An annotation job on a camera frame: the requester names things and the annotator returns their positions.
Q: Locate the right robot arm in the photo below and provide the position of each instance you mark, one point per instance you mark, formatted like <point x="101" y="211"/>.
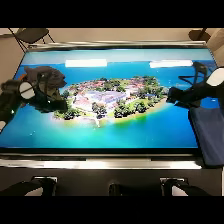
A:
<point x="213" y="81"/>

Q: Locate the brown garment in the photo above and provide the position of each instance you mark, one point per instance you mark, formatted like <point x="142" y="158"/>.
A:
<point x="22" y="77"/>

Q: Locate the silver frame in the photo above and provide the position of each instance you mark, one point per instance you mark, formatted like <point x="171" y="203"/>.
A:
<point x="106" y="163"/>

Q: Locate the black folding chair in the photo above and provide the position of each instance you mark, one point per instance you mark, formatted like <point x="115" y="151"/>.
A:
<point x="31" y="34"/>

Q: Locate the grey garment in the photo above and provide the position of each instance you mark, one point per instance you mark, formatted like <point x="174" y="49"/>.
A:
<point x="55" y="75"/>

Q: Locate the blue shirt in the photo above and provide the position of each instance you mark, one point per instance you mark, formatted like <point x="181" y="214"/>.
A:
<point x="210" y="133"/>

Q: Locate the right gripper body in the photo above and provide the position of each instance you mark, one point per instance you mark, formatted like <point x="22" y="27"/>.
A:
<point x="176" y="95"/>

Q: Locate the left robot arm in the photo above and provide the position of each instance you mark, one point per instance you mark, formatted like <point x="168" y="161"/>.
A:
<point x="13" y="96"/>

